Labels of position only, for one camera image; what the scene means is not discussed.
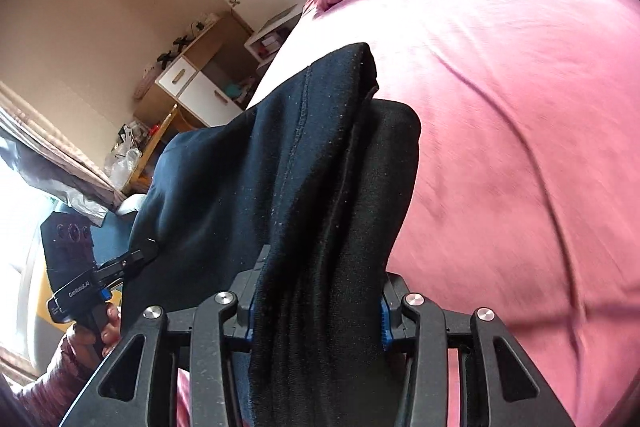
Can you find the black pants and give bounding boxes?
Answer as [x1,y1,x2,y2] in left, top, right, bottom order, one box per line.
[122,43,421,426]

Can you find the person left hand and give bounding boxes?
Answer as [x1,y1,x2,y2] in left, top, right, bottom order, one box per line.
[66,303,120,371]

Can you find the white plastic bag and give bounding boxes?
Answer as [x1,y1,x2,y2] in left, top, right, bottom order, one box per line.
[104,120,148,191]

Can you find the maroon jacket left sleeve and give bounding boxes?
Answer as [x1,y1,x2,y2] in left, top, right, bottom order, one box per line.
[6,335,93,426]

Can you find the pink floral curtain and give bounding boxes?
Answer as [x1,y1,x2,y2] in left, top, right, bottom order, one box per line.
[1,82,125,209]

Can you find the pink bed sheet mattress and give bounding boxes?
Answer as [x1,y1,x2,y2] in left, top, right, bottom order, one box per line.
[174,0,640,427]

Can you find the wooden desk white cabinet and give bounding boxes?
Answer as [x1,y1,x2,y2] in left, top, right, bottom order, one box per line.
[122,13,258,195]

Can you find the white bedside table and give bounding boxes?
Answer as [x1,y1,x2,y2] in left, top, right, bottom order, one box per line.
[244,3,303,66]

